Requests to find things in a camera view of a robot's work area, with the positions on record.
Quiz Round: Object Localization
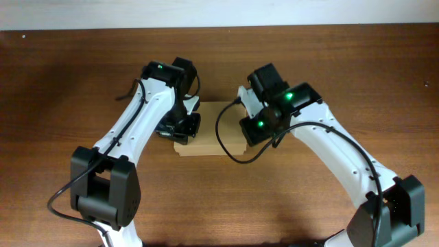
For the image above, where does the brown cardboard box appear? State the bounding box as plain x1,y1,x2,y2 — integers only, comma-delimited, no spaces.
174,102,247,156

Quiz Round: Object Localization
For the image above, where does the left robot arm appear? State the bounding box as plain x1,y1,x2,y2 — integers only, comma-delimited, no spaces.
71,57,201,246

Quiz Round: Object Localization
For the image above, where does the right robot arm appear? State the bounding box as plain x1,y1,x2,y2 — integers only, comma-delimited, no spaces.
238,64,425,247

